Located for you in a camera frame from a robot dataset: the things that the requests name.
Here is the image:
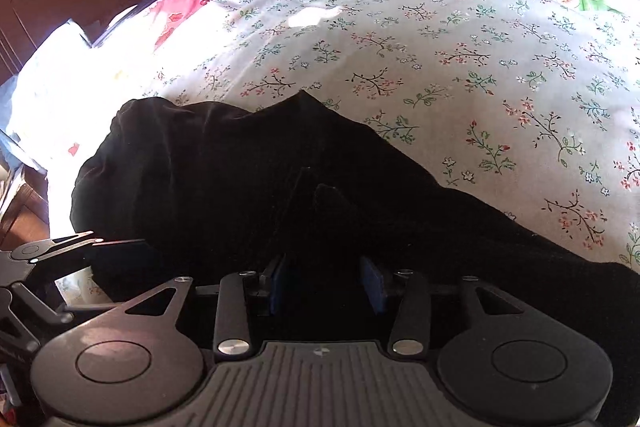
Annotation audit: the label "wooden nightstand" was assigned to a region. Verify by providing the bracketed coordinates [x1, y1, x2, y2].
[1, 166, 50, 251]

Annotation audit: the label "black pants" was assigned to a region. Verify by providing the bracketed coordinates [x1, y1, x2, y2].
[70, 92, 639, 426]

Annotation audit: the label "floral bed quilt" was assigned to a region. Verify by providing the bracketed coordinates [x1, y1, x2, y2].
[1, 0, 639, 269]

